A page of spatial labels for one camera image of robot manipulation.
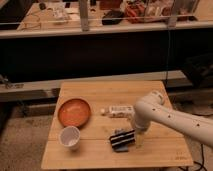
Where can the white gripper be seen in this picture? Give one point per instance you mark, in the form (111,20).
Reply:
(140,136)

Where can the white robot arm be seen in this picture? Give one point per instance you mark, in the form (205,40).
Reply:
(151,108)

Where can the wooden table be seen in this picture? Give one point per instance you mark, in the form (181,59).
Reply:
(109,143)

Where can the orange round plate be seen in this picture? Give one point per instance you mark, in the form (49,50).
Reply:
(74,112)

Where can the white paper cup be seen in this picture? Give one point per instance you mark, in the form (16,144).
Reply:
(70,137)

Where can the black bag on shelf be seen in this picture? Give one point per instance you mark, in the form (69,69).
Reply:
(112,17)

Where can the red tool on shelf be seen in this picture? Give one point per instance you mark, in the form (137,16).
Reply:
(135,13)

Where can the metal shelf post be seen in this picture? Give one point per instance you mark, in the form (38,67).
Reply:
(83,10)

